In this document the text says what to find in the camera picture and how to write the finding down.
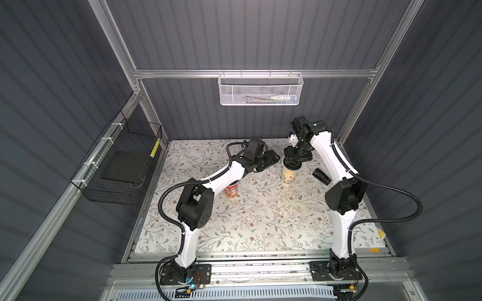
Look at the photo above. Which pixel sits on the floral table mat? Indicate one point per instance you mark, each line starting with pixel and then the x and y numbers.
pixel 266 214

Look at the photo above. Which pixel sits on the beige patterned paper cup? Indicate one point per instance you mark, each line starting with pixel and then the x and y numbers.
pixel 289 175

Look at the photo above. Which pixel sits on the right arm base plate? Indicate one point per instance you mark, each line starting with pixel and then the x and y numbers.
pixel 320 271

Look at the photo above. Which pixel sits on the black wire basket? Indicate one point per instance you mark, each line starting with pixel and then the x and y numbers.
pixel 120 163

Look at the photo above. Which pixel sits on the marker in white basket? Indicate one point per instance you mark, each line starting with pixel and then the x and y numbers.
pixel 287 99

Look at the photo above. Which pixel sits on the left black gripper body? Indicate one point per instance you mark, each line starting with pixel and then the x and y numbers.
pixel 266 158

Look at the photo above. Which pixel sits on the white wire mesh basket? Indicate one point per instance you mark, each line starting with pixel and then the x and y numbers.
pixel 255 88

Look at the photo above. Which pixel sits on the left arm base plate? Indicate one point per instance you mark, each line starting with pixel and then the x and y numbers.
pixel 173 274

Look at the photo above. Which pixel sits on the black stapler-like object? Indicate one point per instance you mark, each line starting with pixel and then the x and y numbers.
pixel 321 176

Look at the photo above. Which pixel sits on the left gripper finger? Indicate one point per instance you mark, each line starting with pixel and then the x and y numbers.
pixel 272 156
pixel 264 164

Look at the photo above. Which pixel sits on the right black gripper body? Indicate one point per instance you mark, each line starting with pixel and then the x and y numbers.
pixel 295 154

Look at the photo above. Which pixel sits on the red patterned paper cup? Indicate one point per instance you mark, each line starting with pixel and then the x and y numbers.
pixel 232 190

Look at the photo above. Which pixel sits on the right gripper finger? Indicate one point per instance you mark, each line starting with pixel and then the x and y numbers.
pixel 305 154
pixel 290 153

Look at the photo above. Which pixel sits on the black cup lid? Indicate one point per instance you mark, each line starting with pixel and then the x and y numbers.
pixel 290 165

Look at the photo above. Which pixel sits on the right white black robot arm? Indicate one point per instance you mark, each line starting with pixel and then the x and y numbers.
pixel 346 192

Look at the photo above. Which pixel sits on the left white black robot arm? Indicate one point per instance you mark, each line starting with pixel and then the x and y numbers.
pixel 195 204

